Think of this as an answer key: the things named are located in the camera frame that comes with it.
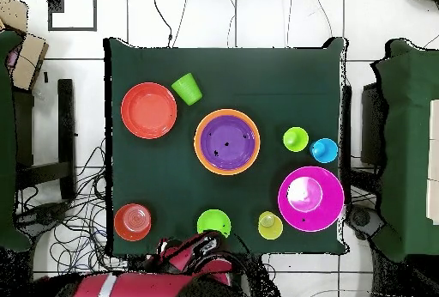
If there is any dark green tablecloth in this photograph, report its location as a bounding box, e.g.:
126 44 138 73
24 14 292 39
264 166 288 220
103 37 348 257

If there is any small orange bowl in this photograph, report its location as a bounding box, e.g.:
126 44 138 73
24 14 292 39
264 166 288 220
113 203 153 242

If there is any black stand base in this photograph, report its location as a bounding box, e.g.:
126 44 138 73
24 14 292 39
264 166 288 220
13 200 71 238
345 203 385 241

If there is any black cable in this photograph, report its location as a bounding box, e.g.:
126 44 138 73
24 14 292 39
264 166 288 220
149 0 173 48

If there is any yellow cup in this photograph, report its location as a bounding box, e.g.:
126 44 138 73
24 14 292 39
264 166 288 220
257 210 285 241

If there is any blue cup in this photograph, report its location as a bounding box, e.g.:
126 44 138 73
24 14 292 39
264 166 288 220
309 137 340 165

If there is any cardboard box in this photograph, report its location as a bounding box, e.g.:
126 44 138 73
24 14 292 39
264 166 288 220
9 33 50 91
0 0 29 34

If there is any purple bowl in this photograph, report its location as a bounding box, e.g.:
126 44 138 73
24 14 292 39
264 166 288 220
199 114 257 171

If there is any large pink bowl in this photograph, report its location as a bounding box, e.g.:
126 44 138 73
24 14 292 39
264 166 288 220
277 165 346 233

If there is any white box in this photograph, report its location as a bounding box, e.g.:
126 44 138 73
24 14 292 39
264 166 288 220
425 99 439 226

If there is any lime green cup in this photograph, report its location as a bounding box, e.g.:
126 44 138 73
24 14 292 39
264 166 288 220
282 125 310 153

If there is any green cloth covered table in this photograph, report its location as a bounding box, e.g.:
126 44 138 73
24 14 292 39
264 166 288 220
370 38 439 264
0 29 33 254

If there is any large orange bowl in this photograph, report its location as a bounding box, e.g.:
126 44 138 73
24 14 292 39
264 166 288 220
193 108 262 177

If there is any black chair frame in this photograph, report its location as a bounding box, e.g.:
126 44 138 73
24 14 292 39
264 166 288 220
12 77 77 202

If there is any small green bowl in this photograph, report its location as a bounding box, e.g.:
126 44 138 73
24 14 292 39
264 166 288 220
196 209 232 239

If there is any wide red-orange bowl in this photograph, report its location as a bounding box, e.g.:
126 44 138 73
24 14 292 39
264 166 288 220
120 82 178 140

